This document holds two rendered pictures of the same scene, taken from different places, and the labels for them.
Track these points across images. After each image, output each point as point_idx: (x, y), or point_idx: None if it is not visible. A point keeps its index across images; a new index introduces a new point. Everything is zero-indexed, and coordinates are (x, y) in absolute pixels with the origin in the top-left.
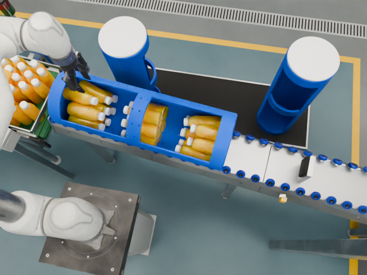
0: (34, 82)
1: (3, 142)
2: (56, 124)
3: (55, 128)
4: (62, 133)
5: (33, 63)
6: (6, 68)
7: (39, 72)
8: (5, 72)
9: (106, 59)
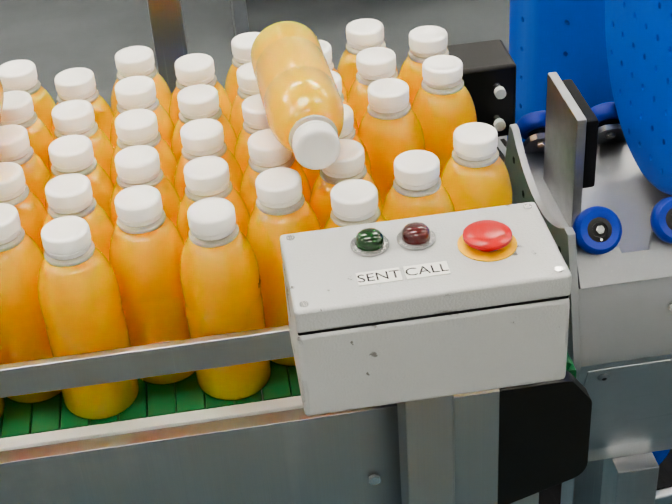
0: (444, 64)
1: (557, 254)
2: (609, 266)
3: (586, 321)
4: (624, 350)
5: (370, 27)
6: (249, 73)
7: (428, 38)
8: (307, 31)
9: (587, 31)
